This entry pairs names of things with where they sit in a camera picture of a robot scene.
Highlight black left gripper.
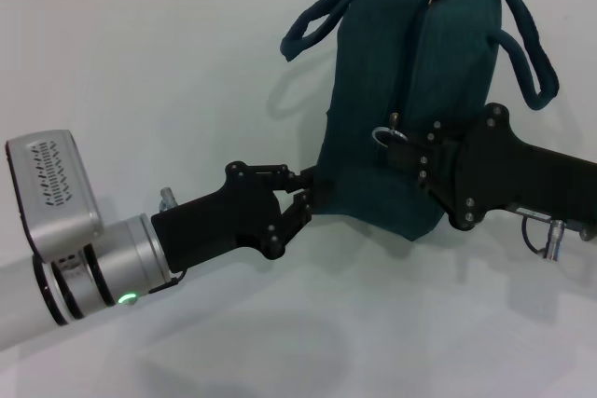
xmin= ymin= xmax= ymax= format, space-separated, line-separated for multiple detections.
xmin=149 ymin=160 xmax=328 ymax=274

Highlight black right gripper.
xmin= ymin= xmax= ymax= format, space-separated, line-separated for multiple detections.
xmin=387 ymin=103 xmax=597 ymax=232

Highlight dark teal fabric bag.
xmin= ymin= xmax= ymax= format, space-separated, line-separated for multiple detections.
xmin=279 ymin=0 xmax=560 ymax=243

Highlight silver port plug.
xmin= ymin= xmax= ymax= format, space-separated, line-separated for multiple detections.
xmin=540 ymin=218 xmax=568 ymax=260
xmin=157 ymin=186 xmax=178 ymax=212

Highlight silver zipper pull ring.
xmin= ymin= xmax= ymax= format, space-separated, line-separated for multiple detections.
xmin=370 ymin=111 xmax=410 ymax=148

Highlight right wrist connector cable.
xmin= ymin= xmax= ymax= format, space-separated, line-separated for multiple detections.
xmin=519 ymin=214 xmax=548 ymax=258

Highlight black left wrist connector cable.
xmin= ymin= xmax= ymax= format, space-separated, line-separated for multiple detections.
xmin=148 ymin=270 xmax=188 ymax=295

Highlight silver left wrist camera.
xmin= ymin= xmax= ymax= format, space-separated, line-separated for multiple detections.
xmin=4 ymin=129 xmax=104 ymax=265

